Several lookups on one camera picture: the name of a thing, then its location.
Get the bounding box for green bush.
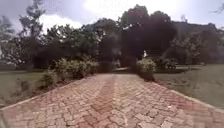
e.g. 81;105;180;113
135;58;158;81

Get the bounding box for pale kerb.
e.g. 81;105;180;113
151;79;224;114

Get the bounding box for wood of dark trees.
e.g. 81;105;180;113
0;0;224;73

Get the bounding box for green bushes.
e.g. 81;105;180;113
39;57;100;88

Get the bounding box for red brick path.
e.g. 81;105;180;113
0;73;224;128

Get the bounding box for grass field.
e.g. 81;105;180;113
0;70;64;108
153;64;224;110

